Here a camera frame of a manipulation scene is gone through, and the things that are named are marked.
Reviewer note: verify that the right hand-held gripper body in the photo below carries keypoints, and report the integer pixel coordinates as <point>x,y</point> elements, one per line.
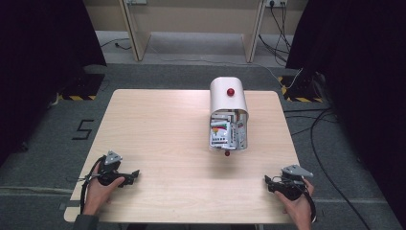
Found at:
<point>292,188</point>

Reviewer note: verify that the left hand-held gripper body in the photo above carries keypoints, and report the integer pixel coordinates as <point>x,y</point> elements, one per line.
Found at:
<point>107,174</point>

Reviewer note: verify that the person's left hand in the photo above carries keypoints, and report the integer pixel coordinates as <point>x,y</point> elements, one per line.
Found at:
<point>99,195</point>

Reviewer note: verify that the person's right hand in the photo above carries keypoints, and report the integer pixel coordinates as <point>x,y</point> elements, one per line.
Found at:
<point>300,209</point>

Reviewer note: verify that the silver packet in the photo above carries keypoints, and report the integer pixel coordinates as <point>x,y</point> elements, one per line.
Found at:
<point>241,127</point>

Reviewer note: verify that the white packet with coloured print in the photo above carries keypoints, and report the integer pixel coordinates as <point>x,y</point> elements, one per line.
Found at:
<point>219,133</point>

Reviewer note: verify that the black yellow striped floor plate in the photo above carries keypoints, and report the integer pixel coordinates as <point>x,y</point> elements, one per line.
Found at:
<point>300,91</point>
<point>83,86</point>

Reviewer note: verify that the dark curtain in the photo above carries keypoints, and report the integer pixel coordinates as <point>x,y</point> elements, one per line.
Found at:
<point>360,80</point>
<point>38,64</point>

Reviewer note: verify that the light wooden desk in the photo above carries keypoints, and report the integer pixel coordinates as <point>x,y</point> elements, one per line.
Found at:
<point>191,19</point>

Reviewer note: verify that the grey wall socket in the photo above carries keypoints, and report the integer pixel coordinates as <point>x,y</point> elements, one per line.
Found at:
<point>136,1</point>

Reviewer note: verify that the white wall socket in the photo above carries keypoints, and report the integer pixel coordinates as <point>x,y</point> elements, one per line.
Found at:
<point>276,2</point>

